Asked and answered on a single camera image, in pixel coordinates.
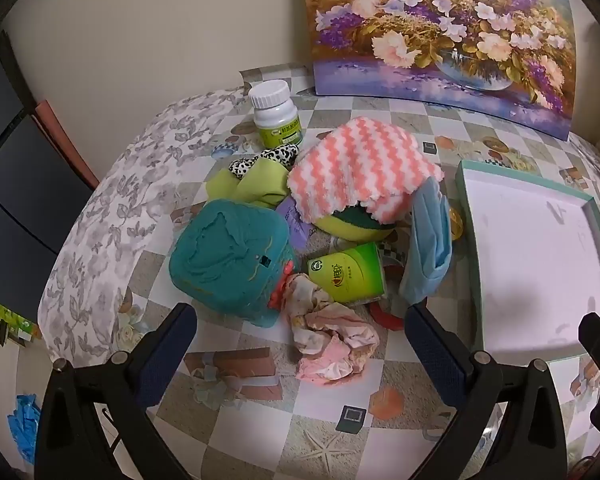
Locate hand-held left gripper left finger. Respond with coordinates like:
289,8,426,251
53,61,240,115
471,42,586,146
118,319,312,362
40,302,197,480

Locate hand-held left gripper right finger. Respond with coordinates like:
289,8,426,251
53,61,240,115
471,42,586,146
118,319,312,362
405,302,568,480

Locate red tape roll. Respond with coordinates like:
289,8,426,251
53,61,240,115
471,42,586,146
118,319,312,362
369,297,406,332

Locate white box tray teal rim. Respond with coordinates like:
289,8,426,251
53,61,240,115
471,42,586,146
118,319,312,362
454,159,600,366

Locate green tissue pack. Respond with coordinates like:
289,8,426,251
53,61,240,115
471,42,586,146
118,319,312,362
307,241,387,305

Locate green and yellow sponge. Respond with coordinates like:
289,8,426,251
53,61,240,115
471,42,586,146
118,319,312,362
312,202,411,245

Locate purple packet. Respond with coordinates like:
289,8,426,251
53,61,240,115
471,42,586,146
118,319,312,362
275,196,313,251

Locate yellow-green cloth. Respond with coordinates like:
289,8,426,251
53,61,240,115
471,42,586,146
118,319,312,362
205,157,291,211

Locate pink white zigzag cloth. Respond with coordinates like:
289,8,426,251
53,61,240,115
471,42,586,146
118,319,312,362
286,116,446,225

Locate black white spotted cloth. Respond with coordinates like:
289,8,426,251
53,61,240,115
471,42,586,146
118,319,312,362
229,143,300,181

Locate pink floral cloth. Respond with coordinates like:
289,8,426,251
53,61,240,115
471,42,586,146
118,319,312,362
281,274,381,386

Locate light blue cloth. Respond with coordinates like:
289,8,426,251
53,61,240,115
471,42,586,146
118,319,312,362
399,177,453,305

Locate teal fabric box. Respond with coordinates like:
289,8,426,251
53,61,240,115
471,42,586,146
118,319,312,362
169,199,301,330

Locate small red plush toy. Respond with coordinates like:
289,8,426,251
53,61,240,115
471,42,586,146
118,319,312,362
267,265,301,311

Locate grey floral tablecloth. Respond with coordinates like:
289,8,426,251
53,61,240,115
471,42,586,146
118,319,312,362
37,87,248,368

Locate blue gloves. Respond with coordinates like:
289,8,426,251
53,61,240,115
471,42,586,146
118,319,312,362
7,394,43,466

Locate green printed paper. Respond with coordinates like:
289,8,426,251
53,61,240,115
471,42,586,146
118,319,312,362
0,292,43,351

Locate dark cabinet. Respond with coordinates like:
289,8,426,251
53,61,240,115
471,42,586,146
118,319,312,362
0,30,93,321

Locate red-brown board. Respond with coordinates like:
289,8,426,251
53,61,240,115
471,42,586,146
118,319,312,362
30,100,101,191

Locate white pill bottle green label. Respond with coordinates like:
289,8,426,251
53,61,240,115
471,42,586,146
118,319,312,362
249,80,305,150

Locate flower painting canvas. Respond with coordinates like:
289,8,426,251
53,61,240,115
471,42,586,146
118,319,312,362
300,0,579,142

